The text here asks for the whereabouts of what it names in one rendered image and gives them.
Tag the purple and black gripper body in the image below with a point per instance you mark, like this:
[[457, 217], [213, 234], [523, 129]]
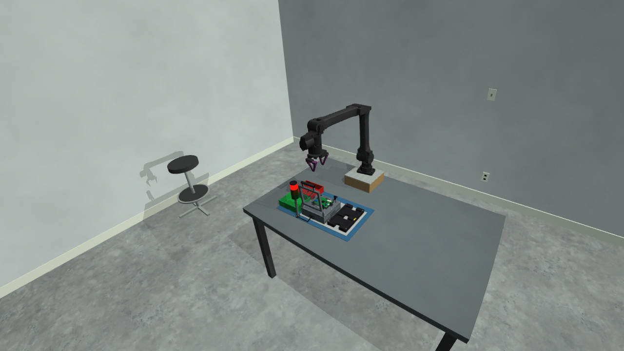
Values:
[[317, 152]]

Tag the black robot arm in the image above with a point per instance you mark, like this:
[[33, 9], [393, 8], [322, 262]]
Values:
[[316, 127]]

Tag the red bin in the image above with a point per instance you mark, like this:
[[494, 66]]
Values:
[[317, 187]]

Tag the green circuit board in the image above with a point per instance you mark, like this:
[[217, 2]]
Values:
[[325, 202]]

